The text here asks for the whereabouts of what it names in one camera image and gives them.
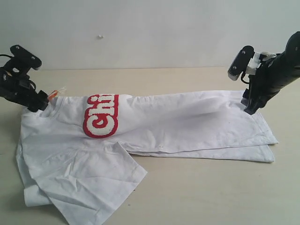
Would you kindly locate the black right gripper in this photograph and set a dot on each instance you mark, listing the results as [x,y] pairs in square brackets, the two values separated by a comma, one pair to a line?
[270,78]

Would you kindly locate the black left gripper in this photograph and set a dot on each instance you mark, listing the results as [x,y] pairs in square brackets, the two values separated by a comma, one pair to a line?
[22,92]

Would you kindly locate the white t-shirt red lettering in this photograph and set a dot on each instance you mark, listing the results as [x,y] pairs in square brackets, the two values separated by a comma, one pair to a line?
[77,154]

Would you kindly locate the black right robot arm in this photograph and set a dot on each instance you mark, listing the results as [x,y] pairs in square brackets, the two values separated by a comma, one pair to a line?
[292,56]

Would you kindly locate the orange neck tag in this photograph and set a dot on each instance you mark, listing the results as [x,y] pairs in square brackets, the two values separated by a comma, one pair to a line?
[56,93]

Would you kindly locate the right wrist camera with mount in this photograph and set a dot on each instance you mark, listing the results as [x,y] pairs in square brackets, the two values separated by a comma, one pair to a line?
[247,62]

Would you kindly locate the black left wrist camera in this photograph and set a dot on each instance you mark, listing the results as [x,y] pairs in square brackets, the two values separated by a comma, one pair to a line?
[25,57]

